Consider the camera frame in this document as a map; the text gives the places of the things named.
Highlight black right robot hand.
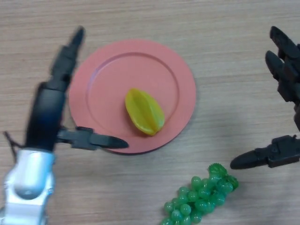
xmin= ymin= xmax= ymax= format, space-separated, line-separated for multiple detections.
xmin=230 ymin=25 xmax=300 ymax=170

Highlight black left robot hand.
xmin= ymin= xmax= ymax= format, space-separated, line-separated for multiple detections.
xmin=24 ymin=25 xmax=129 ymax=152

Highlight yellow starfruit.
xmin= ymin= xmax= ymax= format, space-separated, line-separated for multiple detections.
xmin=125 ymin=88 xmax=165 ymax=136

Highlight pink round plate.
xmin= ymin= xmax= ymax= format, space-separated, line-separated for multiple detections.
xmin=68 ymin=39 xmax=197 ymax=156

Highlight green grape bunch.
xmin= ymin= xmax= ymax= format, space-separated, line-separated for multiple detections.
xmin=160 ymin=163 xmax=240 ymax=225

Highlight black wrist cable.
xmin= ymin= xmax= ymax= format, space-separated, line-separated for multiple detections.
xmin=3 ymin=131 xmax=26 ymax=160

